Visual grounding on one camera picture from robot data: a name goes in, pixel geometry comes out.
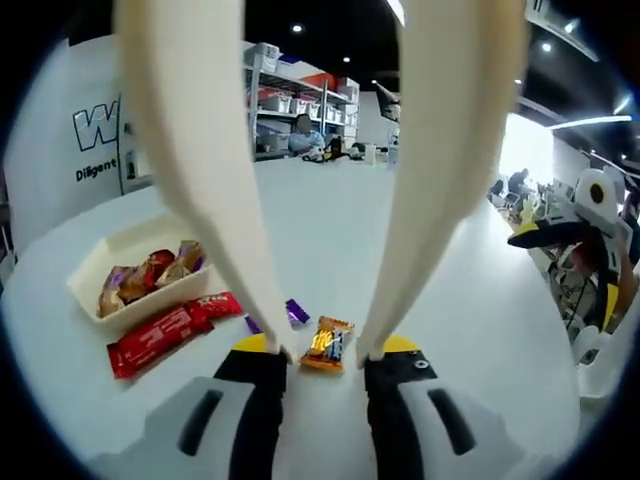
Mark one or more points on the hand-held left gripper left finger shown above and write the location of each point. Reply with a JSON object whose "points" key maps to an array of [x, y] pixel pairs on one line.
{"points": [[200, 430]]}

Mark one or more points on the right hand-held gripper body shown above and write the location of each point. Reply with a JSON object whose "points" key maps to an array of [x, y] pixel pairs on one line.
{"points": [[607, 205]]}

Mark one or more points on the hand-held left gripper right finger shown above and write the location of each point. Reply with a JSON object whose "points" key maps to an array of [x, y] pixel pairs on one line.
{"points": [[415, 430]]}

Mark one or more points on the large red food packet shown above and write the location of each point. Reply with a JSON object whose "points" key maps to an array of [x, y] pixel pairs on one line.
{"points": [[155, 345]]}

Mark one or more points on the small purple food packet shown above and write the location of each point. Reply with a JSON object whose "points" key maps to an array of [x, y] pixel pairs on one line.
{"points": [[253, 324], [297, 312]]}

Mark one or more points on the small gold food packet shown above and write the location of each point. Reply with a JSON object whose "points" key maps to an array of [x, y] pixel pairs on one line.
{"points": [[327, 345]]}

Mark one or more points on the shiny red food packet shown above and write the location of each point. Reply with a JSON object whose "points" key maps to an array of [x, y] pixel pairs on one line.
{"points": [[160, 261]]}

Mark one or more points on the cream container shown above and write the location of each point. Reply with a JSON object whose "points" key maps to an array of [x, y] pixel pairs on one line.
{"points": [[85, 290]]}

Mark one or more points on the white food tongs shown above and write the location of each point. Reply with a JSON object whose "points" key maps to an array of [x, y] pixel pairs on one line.
{"points": [[200, 150]]}

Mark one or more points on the person's right hand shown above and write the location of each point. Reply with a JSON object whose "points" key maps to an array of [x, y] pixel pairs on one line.
{"points": [[586, 257]]}

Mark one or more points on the white worn device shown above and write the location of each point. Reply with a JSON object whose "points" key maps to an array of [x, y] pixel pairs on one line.
{"points": [[595, 360]]}

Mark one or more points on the bright light bar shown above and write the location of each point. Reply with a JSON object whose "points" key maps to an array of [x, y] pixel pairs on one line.
{"points": [[585, 122]]}

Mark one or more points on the white bottle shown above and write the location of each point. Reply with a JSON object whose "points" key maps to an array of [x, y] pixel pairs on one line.
{"points": [[395, 151]]}

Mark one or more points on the white jug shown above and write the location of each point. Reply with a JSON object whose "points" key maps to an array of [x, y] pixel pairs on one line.
{"points": [[370, 156]]}

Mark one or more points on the ceiling air conditioner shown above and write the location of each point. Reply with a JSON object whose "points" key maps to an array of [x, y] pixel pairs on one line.
{"points": [[550, 12]]}

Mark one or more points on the black mounted monitor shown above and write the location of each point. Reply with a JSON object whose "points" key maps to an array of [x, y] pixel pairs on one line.
{"points": [[387, 102]]}

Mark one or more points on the ceiling strip light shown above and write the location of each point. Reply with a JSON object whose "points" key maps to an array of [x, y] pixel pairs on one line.
{"points": [[397, 10]]}

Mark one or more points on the row of white storage boxes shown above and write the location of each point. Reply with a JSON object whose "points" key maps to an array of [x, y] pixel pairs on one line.
{"points": [[300, 107]]}

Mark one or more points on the metal shelf rack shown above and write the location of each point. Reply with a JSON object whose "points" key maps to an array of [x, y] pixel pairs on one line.
{"points": [[310, 85]]}

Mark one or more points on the white printed partition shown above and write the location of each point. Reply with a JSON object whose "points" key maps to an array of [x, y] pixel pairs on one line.
{"points": [[65, 175]]}

